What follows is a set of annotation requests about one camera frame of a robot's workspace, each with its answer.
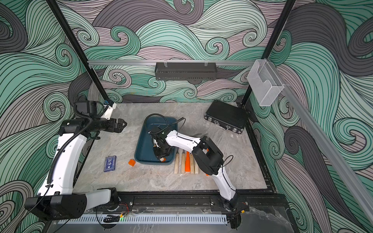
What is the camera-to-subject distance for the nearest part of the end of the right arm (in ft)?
2.19

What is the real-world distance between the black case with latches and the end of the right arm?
1.46 feet

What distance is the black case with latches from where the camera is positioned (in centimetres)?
102
